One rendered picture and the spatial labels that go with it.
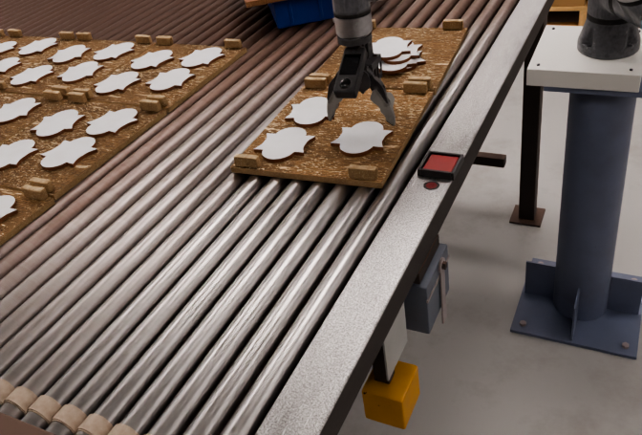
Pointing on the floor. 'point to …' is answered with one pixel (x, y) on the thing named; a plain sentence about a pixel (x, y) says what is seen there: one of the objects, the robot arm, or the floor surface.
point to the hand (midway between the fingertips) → (360, 125)
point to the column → (588, 236)
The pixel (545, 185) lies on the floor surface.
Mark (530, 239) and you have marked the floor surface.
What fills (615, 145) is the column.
